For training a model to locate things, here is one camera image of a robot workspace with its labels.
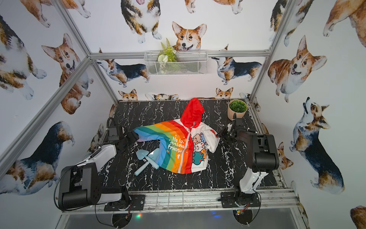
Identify rainbow red hooded kids jacket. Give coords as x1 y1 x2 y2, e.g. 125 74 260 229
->
133 98 220 174

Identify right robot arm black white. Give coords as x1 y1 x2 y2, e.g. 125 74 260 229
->
217 123 279 200

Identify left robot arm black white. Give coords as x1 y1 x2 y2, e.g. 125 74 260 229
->
54 131 139 211

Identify light blue toy shovel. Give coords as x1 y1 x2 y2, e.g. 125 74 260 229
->
136 148 160 169

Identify pink pot with green plant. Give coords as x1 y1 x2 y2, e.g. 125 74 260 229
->
227 100 248 121

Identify green fern with white flower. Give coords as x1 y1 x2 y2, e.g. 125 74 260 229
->
157 39 177 73

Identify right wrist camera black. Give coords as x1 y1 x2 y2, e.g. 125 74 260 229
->
231 113 247 132

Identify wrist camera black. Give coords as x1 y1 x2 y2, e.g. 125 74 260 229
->
231 113 247 132
106 117 124 142

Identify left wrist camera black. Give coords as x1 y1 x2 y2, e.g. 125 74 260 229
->
106 117 124 142

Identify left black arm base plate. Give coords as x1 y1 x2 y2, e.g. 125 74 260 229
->
103 194 146 212

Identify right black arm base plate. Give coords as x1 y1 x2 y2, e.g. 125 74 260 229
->
218 192 261 209

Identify white wire mesh basket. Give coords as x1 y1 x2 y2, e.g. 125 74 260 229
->
144 51 208 76

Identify aluminium front mounting rail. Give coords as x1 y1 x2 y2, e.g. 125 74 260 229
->
62 189 299 215

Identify aluminium frame profile bars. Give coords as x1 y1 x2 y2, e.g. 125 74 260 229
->
1 1 296 177

